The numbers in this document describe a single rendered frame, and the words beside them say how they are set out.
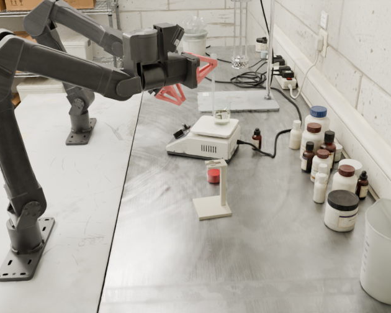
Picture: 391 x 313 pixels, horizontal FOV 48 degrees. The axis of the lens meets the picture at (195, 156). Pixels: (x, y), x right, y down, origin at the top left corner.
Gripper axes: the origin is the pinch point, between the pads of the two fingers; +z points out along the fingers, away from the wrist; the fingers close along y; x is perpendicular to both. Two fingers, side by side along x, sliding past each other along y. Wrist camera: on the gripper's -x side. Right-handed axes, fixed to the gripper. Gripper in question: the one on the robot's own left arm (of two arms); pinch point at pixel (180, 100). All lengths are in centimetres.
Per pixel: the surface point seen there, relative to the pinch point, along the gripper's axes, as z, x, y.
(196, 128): 9.1, -2.3, -9.9
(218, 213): 25.8, -6.1, -37.7
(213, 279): 30, -9, -58
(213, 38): -21, 65, 227
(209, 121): 10.6, -3.7, -3.7
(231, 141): 18.9, -7.3, -9.7
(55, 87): -81, 148, 145
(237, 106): 16.0, 1.8, 29.3
